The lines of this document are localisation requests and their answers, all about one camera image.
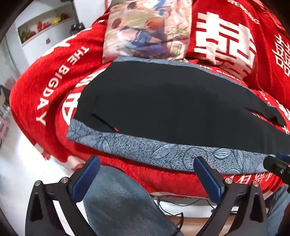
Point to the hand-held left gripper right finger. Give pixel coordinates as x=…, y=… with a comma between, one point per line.
x=208, y=181

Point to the green and red ornament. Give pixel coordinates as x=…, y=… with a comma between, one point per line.
x=26, y=34

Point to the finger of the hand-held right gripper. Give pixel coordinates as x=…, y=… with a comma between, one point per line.
x=275, y=165

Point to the white shelf cabinet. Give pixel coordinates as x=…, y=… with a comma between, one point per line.
x=34, y=50

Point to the red cushion with white character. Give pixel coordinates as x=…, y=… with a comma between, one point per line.
x=260, y=56

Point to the black and grey pants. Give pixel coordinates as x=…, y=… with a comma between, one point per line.
x=158, y=102

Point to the red printed sofa cover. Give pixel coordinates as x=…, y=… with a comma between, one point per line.
x=45, y=79

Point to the person's leg in jeans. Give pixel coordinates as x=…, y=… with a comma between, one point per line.
x=281, y=208
x=122, y=204

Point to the dark appliance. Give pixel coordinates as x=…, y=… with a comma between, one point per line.
x=76, y=27

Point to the printed picture pillow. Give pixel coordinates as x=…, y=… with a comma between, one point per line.
x=140, y=34

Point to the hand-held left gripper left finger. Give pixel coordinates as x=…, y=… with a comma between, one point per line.
x=87, y=179

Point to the yellow ornament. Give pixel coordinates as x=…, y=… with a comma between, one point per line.
x=56, y=20

